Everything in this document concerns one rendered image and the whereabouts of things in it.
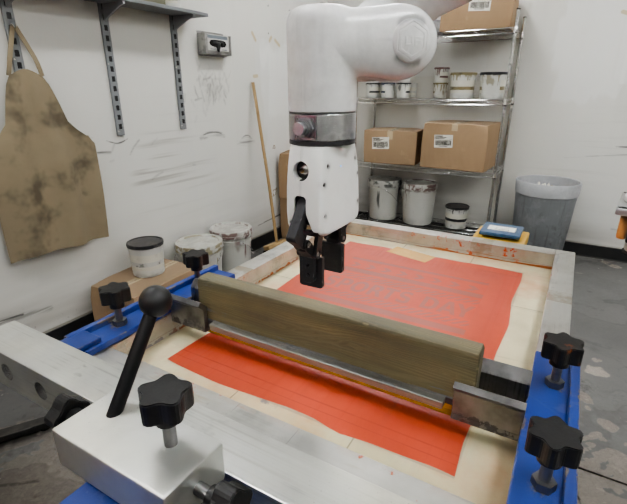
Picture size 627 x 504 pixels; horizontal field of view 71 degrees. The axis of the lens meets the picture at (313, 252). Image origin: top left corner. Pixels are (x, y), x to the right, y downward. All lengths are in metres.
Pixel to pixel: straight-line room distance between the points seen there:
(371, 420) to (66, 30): 2.44
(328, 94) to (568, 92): 3.71
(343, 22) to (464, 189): 3.86
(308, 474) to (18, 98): 2.28
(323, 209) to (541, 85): 3.73
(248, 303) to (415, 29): 0.39
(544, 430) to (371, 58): 0.38
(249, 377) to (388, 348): 0.20
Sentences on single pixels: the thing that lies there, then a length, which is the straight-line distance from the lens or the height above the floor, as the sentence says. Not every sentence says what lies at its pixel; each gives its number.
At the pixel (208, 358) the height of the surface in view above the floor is 0.96.
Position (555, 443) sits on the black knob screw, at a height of 1.06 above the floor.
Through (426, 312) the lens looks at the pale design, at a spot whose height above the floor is 0.96.
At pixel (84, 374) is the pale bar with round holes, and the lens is 0.54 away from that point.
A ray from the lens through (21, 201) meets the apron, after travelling 2.47.
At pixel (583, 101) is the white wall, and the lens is 4.13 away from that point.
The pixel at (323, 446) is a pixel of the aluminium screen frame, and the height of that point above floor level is 0.99.
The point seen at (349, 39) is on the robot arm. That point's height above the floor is 1.37.
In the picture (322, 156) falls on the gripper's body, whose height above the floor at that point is 1.26.
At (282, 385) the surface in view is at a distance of 0.61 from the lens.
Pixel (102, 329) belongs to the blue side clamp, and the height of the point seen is 1.00.
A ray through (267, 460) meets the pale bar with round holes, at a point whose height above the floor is 1.04.
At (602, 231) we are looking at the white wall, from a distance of 4.29.
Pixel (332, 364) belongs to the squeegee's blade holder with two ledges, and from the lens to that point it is 0.58.
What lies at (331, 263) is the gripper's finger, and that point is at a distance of 0.58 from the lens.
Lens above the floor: 1.32
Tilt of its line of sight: 20 degrees down
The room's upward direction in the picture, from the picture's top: straight up
